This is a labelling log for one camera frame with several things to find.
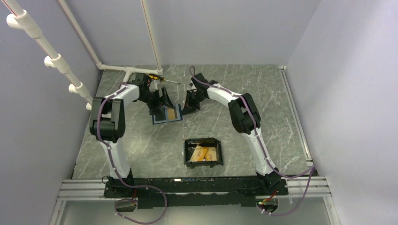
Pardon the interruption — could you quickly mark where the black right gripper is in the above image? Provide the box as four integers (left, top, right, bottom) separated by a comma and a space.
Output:
181, 90, 206, 116

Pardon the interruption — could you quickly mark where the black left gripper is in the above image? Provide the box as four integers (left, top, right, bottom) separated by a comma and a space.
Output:
138, 87, 174, 116

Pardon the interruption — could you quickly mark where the blue leather card holder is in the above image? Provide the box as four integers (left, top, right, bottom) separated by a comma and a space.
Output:
152, 104, 183, 125

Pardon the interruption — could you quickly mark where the black plastic card tray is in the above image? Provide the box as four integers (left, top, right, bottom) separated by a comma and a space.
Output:
183, 137, 224, 169

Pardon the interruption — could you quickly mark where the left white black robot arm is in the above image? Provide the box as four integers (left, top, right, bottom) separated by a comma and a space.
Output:
89, 73, 174, 197

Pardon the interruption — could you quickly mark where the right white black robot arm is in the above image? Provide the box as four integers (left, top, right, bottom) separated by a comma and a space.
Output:
182, 73, 281, 195

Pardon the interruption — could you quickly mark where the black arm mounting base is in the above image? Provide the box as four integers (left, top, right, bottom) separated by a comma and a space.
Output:
103, 176, 289, 209

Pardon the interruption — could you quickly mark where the yellow black screwdriver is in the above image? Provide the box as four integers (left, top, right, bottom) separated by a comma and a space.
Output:
148, 74, 180, 84

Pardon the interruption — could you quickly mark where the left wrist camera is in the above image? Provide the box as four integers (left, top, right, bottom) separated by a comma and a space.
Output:
149, 80, 160, 92

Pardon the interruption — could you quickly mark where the aluminium rail frame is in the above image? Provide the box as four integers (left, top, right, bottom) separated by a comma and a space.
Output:
56, 66, 330, 216

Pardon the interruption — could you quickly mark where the white pvc pipe frame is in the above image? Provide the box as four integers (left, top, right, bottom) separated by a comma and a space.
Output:
2, 0, 163, 111

